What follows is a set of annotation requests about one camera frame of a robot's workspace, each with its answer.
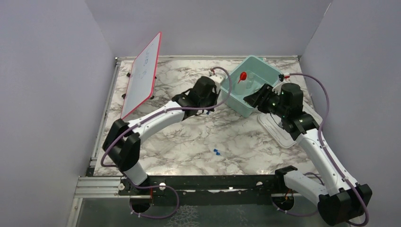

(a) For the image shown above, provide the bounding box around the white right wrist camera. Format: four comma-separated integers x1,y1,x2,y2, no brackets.
278,73,290,82

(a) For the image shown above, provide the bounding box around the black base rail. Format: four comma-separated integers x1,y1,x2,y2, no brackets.
118,175,295,210

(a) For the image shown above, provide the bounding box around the red pipette in bin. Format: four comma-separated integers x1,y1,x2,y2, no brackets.
238,71,247,84

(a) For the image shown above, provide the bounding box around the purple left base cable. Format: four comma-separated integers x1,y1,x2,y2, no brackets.
129,183,182,219

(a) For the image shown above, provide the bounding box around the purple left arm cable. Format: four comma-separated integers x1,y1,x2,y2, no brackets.
100,66,233,168

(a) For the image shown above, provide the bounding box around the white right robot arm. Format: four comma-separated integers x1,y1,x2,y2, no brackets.
244,83,372,226

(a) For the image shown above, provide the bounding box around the pink framed whiteboard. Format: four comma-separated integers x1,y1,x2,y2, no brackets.
121,32,162,119

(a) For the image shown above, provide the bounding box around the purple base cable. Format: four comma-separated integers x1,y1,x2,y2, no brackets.
129,183,182,219
271,172,325,217

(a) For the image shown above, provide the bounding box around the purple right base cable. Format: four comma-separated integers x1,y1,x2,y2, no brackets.
271,172,325,217

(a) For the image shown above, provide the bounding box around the teal plastic bin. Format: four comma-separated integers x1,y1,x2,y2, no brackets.
225,55,281,118

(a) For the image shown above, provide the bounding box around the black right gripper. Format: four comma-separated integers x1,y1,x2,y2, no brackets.
244,83,288,118

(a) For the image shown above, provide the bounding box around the white bin lid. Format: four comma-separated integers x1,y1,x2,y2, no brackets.
257,101,323,148

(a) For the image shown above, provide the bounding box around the aluminium frame rail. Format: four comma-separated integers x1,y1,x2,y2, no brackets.
74,176,121,199

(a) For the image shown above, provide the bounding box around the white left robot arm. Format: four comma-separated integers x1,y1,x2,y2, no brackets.
102,75,224,194

